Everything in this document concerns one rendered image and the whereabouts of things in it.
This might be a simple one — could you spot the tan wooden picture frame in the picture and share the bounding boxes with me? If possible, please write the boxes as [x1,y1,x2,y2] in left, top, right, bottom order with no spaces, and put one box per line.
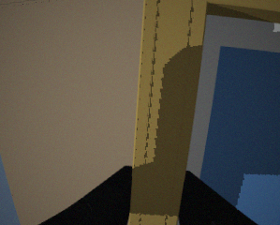
[129,0,280,225]

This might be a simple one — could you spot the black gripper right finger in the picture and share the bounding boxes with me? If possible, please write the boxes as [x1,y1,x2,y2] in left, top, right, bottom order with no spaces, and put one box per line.
[178,170,257,225]

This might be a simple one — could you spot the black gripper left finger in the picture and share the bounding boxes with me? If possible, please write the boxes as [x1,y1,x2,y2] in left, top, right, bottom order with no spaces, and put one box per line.
[39,166,133,225]

